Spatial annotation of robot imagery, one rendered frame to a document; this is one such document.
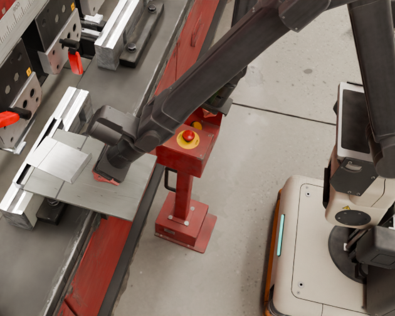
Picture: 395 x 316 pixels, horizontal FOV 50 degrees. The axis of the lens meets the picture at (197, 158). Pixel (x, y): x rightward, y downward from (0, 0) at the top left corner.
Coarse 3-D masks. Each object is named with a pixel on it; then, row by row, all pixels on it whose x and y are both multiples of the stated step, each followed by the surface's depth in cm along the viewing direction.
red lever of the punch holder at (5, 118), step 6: (12, 108) 78; (18, 108) 77; (0, 114) 72; (6, 114) 72; (12, 114) 73; (18, 114) 76; (24, 114) 77; (30, 114) 78; (0, 120) 70; (6, 120) 71; (12, 120) 73; (0, 126) 70
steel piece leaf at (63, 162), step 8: (56, 144) 104; (64, 144) 105; (56, 152) 103; (64, 152) 103; (72, 152) 104; (80, 152) 104; (48, 160) 102; (56, 160) 102; (64, 160) 102; (72, 160) 102; (80, 160) 103; (88, 160) 102; (40, 168) 101; (48, 168) 101; (56, 168) 101; (64, 168) 101; (72, 168) 101; (80, 168) 100; (56, 176) 100; (64, 176) 100; (72, 176) 100
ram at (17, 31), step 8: (0, 0) 68; (8, 0) 70; (16, 0) 72; (40, 0) 79; (0, 8) 68; (8, 8) 70; (32, 8) 77; (40, 8) 80; (0, 16) 69; (24, 16) 76; (32, 16) 78; (16, 24) 74; (24, 24) 76; (16, 32) 74; (8, 40) 73; (16, 40) 75; (0, 48) 71; (8, 48) 73; (0, 56) 72
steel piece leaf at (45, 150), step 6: (48, 138) 105; (42, 144) 104; (48, 144) 104; (54, 144) 104; (36, 150) 103; (42, 150) 103; (48, 150) 103; (30, 156) 102; (36, 156) 102; (42, 156) 102; (30, 162) 101; (36, 162) 101
